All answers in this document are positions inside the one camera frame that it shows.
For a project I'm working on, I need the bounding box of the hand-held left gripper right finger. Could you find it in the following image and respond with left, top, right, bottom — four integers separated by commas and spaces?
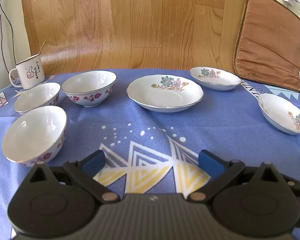
187, 149, 285, 203

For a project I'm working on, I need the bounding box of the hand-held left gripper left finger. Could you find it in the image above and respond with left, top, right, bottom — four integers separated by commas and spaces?
27, 150, 120, 203

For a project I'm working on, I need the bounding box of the small white floral plate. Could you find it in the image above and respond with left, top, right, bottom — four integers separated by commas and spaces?
258, 93, 300, 135
189, 67, 242, 91

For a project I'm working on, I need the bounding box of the large white pink-floral bowl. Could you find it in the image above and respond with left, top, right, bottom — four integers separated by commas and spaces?
2, 106, 67, 167

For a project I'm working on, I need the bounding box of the large white floral plate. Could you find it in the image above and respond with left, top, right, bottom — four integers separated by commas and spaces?
127, 75, 204, 113

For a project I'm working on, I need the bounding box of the blue printed blanket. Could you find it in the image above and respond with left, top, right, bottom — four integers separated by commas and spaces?
0, 67, 300, 240

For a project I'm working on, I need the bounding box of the white enamel mug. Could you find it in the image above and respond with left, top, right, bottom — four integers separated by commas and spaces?
9, 54, 45, 90

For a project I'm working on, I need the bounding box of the brown seat cushion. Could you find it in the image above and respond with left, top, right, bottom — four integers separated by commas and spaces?
233, 0, 300, 95

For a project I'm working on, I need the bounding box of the wood-pattern vinyl sheet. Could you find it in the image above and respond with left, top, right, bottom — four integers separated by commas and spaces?
19, 0, 253, 77

